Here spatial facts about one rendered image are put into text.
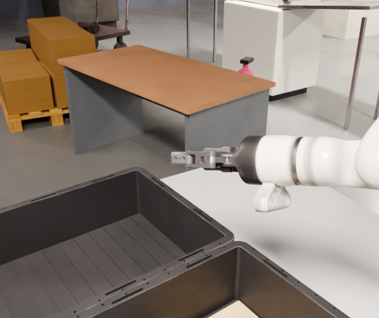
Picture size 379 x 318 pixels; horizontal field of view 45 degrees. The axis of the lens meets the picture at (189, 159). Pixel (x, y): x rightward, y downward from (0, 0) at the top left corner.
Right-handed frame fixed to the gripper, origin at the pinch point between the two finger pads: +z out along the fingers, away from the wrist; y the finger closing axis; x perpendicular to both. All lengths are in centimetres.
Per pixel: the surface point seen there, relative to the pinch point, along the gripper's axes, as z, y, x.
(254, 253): -13.8, 3.0, 13.5
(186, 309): -6.1, 8.9, 21.6
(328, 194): -3, -62, 10
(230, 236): -8.9, 1.7, 11.7
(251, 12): 142, -285, -122
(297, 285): -21.1, 5.0, 16.3
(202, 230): -2.4, -0.3, 11.8
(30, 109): 254, -147, -32
